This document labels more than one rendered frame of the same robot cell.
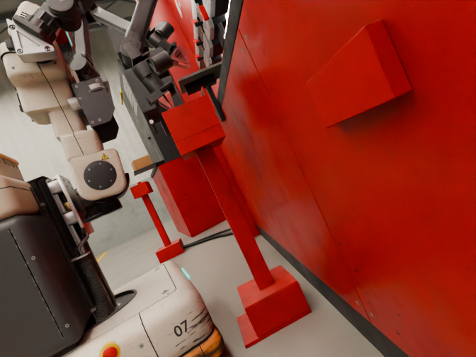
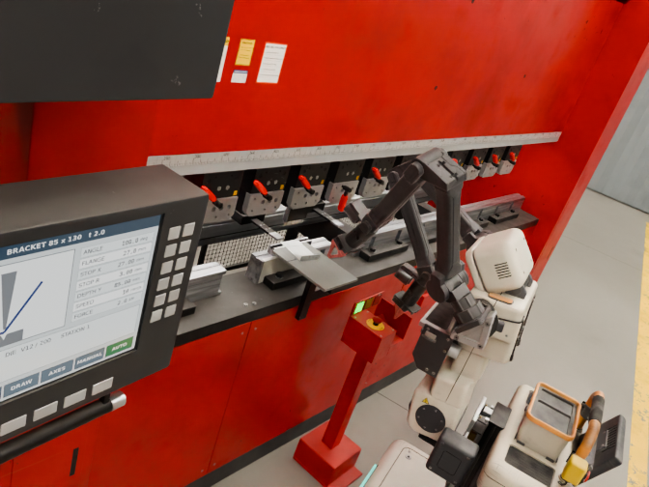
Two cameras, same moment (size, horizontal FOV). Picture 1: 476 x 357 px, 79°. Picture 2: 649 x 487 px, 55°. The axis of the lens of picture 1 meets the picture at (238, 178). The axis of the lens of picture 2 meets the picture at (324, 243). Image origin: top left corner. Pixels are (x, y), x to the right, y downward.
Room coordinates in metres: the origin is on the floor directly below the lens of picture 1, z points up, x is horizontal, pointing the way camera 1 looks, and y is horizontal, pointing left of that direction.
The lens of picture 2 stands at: (2.84, 1.21, 2.01)
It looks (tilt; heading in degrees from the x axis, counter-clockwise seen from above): 25 degrees down; 220
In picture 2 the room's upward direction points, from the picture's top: 19 degrees clockwise
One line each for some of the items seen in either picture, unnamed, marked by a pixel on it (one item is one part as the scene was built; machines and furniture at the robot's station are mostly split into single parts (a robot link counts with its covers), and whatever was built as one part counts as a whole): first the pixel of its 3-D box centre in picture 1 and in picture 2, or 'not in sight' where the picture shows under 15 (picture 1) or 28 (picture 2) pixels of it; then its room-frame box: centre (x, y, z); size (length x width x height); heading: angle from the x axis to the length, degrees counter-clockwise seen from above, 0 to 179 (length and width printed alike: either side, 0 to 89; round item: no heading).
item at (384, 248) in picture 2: not in sight; (384, 250); (0.76, -0.22, 0.89); 0.30 x 0.05 x 0.03; 6
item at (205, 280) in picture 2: not in sight; (154, 294); (1.91, -0.15, 0.92); 0.50 x 0.06 x 0.10; 6
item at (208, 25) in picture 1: (210, 15); (301, 181); (1.39, -0.21, 1.26); 0.15 x 0.09 x 0.17; 6
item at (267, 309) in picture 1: (265, 302); (331, 456); (1.03, 0.10, 0.06); 0.25 x 0.20 x 0.12; 98
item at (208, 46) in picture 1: (210, 36); (259, 186); (1.59, -0.19, 1.26); 0.15 x 0.09 x 0.17; 6
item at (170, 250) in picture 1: (156, 219); not in sight; (2.91, 0.93, 0.42); 0.25 x 0.20 x 0.83; 96
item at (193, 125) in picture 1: (193, 126); (378, 326); (1.03, 0.07, 0.75); 0.20 x 0.16 x 0.18; 8
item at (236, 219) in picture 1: (234, 217); (349, 395); (1.03, 0.07, 0.39); 0.06 x 0.06 x 0.54; 8
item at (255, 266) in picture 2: not in sight; (291, 259); (1.31, -0.22, 0.92); 0.39 x 0.06 x 0.10; 6
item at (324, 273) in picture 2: (205, 76); (315, 265); (1.35, -0.06, 1.00); 0.26 x 0.18 x 0.01; 96
